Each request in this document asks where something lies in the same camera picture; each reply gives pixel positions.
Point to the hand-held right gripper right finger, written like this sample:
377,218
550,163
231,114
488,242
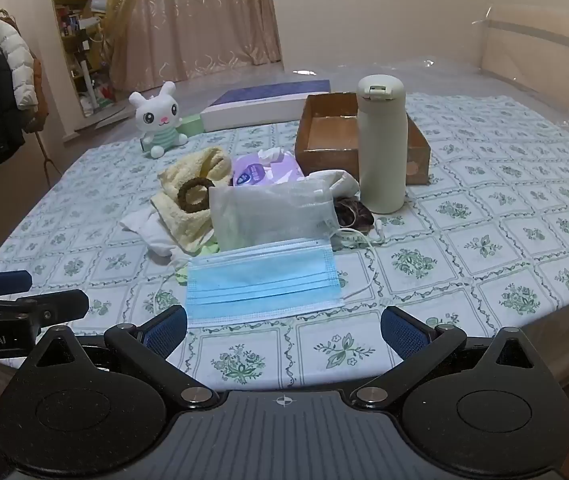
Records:
402,332

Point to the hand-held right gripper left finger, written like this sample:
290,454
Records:
167,332

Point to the green cloth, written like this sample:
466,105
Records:
210,249

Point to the blue face mask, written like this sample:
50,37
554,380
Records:
264,280

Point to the yellow towel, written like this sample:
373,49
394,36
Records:
184,220

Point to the dark patterned scrunchie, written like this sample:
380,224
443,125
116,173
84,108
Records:
349,212

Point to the white non-woven bag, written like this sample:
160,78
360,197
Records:
264,215

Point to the brown cardboard box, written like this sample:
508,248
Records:
324,160

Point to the metal coat rack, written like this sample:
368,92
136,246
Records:
47,160

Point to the cream insulated bottle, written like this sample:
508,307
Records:
382,160

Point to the brown jacket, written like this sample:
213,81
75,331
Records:
42,100

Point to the purple tissue pack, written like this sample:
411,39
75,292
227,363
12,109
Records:
264,170

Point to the light green box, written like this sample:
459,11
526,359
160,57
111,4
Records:
192,125

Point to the white bunny plush toy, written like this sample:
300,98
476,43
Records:
157,115

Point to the white puffer jacket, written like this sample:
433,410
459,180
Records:
14,60

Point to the flat purple and white box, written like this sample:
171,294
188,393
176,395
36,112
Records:
264,105

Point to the fan with yellow cover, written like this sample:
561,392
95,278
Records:
119,5

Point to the plastic-wrapped wooden headboard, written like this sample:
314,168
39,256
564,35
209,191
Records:
539,55

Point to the beige patterned curtain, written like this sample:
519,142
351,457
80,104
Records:
204,10

